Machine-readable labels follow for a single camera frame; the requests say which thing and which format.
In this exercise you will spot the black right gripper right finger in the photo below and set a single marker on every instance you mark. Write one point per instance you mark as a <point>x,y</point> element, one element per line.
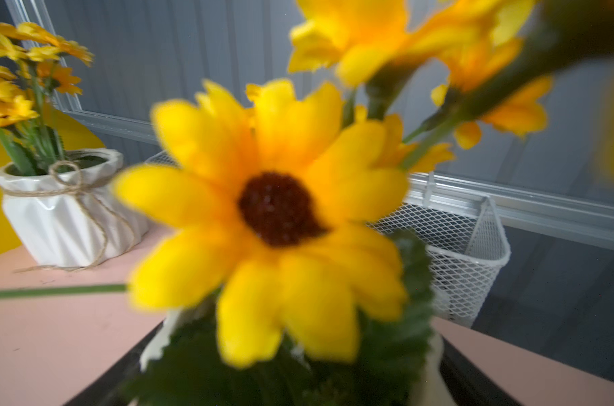
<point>467,384</point>

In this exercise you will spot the yellow wooden shelf unit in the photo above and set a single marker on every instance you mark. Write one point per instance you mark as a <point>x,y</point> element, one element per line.
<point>545,335</point>

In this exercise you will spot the shelf sunflower pot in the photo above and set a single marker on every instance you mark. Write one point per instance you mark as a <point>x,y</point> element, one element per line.
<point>278,287</point>
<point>56,200</point>

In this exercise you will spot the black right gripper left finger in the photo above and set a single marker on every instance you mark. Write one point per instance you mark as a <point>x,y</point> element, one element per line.
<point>107,389</point>

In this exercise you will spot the white mesh desk organizer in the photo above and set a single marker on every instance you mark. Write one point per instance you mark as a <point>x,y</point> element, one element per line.
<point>464,239</point>

